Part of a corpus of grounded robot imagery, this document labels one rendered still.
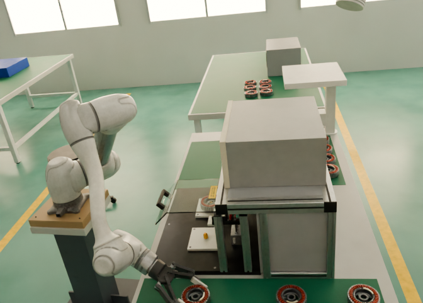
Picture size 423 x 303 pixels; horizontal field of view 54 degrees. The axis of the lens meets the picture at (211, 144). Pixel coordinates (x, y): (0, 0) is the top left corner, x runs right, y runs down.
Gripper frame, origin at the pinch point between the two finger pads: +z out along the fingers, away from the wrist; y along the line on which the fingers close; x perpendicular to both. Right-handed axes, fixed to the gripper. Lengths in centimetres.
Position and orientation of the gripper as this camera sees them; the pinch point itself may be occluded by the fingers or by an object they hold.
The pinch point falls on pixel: (195, 297)
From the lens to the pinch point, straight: 170.4
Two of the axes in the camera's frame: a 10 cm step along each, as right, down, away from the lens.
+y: -4.3, 4.5, -7.8
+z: 8.3, 5.3, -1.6
